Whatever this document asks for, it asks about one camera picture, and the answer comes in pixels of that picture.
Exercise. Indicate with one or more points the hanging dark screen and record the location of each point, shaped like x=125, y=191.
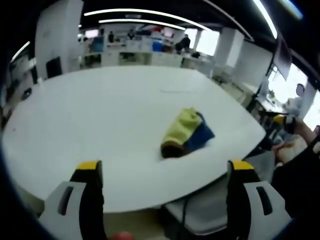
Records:
x=283, y=58

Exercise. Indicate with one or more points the person at table edge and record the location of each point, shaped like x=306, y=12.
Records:
x=297, y=185

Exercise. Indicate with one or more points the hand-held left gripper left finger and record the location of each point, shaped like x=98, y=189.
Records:
x=75, y=200

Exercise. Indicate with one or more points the long ceiling light strip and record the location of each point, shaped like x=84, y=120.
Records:
x=145, y=13

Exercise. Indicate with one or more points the yellow blue brown garment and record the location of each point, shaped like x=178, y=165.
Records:
x=186, y=132

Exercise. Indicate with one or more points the short ceiling light strip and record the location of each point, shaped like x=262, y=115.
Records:
x=142, y=22

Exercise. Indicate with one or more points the beige soft object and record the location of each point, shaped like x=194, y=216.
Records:
x=290, y=150

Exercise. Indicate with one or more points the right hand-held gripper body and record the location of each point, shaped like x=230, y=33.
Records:
x=290, y=124

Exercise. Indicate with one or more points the person's right hand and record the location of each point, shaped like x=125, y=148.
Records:
x=305, y=132

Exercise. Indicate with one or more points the grey chair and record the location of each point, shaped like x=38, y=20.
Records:
x=207, y=212

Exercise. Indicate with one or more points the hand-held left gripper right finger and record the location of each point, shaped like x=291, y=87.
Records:
x=252, y=200

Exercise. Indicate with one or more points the blue box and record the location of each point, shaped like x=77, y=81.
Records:
x=157, y=46

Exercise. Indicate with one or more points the red round object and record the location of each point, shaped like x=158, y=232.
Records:
x=122, y=236

